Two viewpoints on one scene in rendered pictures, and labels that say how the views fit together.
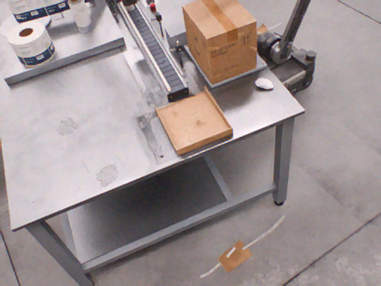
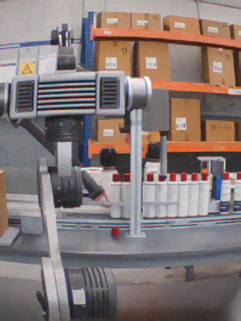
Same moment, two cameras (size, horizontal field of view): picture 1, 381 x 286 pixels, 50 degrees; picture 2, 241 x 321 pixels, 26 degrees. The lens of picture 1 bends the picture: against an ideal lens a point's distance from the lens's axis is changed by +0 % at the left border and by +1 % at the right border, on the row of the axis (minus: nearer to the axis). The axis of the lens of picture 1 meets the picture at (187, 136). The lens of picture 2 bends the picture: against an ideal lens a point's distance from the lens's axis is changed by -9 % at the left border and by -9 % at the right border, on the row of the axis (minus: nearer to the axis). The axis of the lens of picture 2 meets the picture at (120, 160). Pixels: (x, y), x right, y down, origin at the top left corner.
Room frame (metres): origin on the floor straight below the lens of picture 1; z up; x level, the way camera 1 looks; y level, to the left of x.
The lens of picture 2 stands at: (2.74, -2.33, 1.44)
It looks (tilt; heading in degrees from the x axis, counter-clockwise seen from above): 7 degrees down; 102
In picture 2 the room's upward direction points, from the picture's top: straight up
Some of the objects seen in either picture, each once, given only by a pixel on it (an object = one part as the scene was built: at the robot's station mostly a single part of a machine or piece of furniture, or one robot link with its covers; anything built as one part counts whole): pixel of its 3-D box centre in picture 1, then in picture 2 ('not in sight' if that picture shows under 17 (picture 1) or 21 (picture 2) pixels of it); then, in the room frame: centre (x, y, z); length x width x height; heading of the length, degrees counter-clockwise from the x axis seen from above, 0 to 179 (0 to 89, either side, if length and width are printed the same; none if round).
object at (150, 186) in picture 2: not in sight; (150, 196); (2.32, 0.22, 0.98); 0.05 x 0.05 x 0.20
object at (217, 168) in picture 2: not in sight; (210, 185); (2.60, 0.37, 1.01); 0.14 x 0.13 x 0.26; 13
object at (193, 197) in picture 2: not in sight; (193, 195); (2.52, 0.26, 0.98); 0.05 x 0.05 x 0.20
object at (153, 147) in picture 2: (14, 1); (154, 167); (2.24, 0.81, 1.04); 0.09 x 0.09 x 0.29
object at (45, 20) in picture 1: (26, 23); not in sight; (2.24, 0.81, 0.89); 0.31 x 0.31 x 0.01
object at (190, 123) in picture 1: (192, 118); not in sight; (1.24, -0.04, 0.85); 0.30 x 0.26 x 0.04; 13
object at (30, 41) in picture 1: (31, 43); (93, 182); (1.92, 0.72, 0.95); 0.20 x 0.20 x 0.14
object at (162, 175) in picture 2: not in sight; (163, 155); (2.39, 0.13, 1.18); 0.04 x 0.04 x 0.21
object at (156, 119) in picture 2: not in sight; (150, 109); (2.33, 0.13, 1.38); 0.17 x 0.10 x 0.19; 68
